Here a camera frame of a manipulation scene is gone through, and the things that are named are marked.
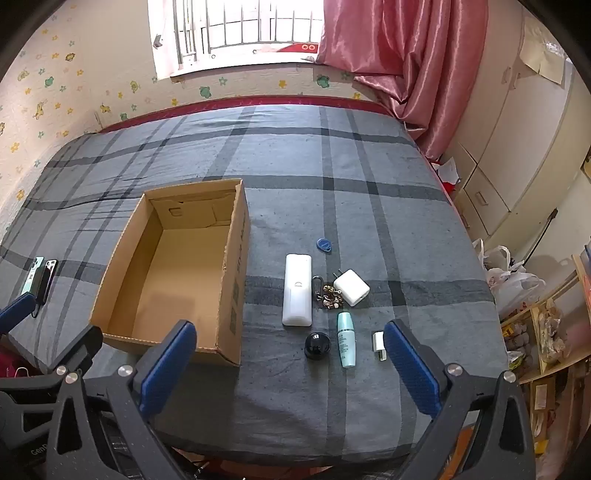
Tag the black-cased phone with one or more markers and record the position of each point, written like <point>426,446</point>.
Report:
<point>52,267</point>

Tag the red mattress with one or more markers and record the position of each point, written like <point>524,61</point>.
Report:
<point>240,100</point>

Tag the paper sheet on wardrobe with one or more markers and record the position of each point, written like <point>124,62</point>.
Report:
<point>542,50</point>

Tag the red windowsill item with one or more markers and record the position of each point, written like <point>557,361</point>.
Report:
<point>300,50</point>

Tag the large white charger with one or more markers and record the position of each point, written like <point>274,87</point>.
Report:
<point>353,288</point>

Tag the barred window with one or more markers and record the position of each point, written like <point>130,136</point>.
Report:
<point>240,27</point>

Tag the white rectangular case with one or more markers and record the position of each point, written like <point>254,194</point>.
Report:
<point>298,290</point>

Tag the white plastic bag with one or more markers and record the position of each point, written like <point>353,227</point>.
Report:
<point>494,256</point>
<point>517,288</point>

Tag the black power bank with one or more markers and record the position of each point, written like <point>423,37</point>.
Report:
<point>43,286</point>

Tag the teal phone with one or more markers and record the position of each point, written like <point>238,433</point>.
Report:
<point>28,277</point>

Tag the white wardrobe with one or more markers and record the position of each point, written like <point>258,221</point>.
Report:
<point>517,152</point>

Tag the cardboard box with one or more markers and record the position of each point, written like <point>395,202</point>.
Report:
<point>184,277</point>

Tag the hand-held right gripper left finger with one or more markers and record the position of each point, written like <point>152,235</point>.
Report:
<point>168,364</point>

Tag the black round device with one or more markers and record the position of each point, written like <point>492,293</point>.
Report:
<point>316,345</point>

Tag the pink satin curtain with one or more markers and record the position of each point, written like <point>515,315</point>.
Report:
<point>415,55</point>

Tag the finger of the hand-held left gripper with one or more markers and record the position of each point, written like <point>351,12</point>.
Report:
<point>78,348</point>
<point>16,311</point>

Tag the blue key fob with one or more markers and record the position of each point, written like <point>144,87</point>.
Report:
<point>323,244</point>

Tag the teal cosmetic bottle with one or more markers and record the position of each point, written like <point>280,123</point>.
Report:
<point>345,337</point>

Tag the red cloth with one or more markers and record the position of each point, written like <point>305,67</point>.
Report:
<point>9,364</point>

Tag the dark thin stick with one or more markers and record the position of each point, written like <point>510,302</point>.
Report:
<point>542,237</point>

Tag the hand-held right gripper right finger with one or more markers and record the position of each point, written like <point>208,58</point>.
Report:
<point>411,369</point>

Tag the wooden shelf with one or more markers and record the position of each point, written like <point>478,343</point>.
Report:
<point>549,341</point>

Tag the small white charger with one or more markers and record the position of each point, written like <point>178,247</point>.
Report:
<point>378,344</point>

